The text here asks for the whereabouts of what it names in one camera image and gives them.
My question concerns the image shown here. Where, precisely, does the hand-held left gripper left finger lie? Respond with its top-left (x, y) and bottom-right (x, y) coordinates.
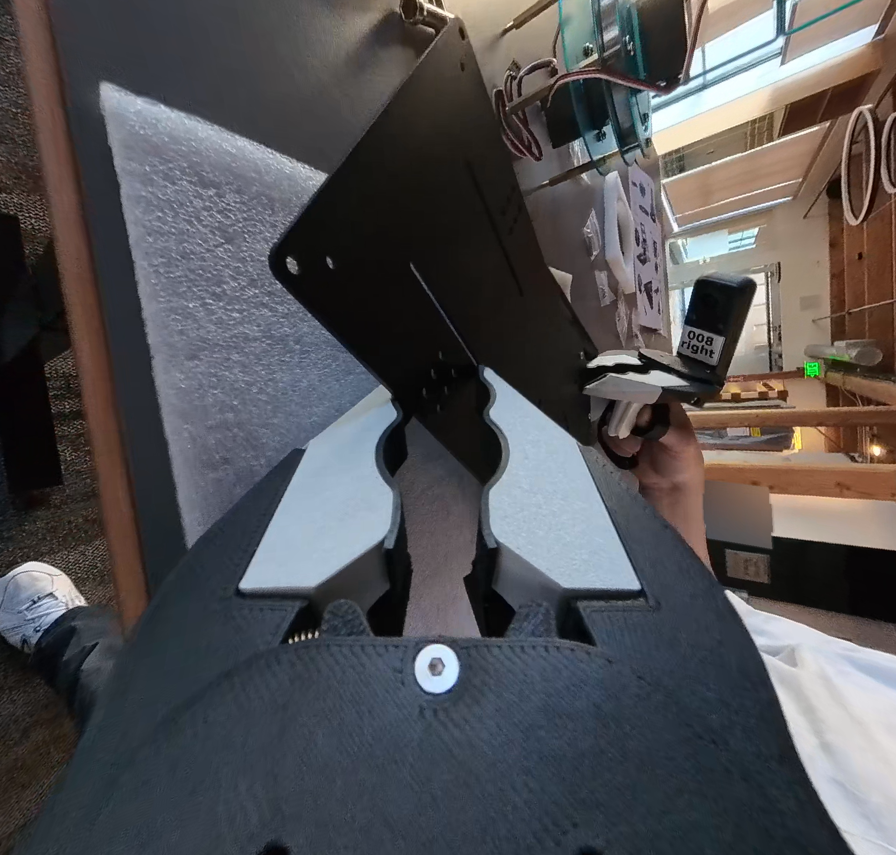
top-left (238, 407), bottom-right (407, 611)

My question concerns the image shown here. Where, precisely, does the person's white sneaker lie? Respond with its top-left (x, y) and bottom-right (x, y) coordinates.
top-left (0, 562), bottom-right (89, 653)

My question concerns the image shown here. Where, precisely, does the silver ventilation duct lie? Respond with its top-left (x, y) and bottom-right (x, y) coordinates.
top-left (805, 339), bottom-right (884, 367)

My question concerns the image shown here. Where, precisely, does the black metal base plate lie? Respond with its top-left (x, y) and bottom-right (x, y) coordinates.
top-left (268, 16), bottom-right (603, 485)

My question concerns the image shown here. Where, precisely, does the red black servo cable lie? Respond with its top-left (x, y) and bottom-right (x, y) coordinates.
top-left (493, 57), bottom-right (561, 163)

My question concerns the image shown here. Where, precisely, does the white foam sheet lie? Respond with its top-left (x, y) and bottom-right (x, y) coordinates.
top-left (98, 81), bottom-right (575, 639)

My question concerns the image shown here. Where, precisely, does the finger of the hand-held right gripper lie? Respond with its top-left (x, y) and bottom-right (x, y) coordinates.
top-left (581, 371), bottom-right (691, 401)
top-left (585, 350), bottom-right (660, 376)

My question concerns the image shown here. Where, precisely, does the person's dark trouser leg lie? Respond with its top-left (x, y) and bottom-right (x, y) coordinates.
top-left (31, 603), bottom-right (135, 730)

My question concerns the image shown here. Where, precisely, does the person's right hand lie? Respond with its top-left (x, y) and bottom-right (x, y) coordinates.
top-left (603, 406), bottom-right (705, 495)

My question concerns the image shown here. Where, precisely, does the white foam frame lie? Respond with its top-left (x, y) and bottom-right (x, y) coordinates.
top-left (601, 169), bottom-right (635, 289)

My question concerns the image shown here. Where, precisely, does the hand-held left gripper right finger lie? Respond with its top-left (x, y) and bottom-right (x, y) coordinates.
top-left (482, 365), bottom-right (644, 602)

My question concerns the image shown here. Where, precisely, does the metal cross wrench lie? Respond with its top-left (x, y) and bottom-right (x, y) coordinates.
top-left (398, 0), bottom-right (450, 31)

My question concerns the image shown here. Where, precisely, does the grey wooden-edged desk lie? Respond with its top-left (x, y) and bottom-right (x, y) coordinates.
top-left (6, 0), bottom-right (673, 635)

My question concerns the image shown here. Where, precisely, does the printed instruction sheet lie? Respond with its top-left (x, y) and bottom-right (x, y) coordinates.
top-left (626, 165), bottom-right (670, 335)

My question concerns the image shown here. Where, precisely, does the person's right forearm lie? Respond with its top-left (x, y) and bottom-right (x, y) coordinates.
top-left (647, 487), bottom-right (729, 593)

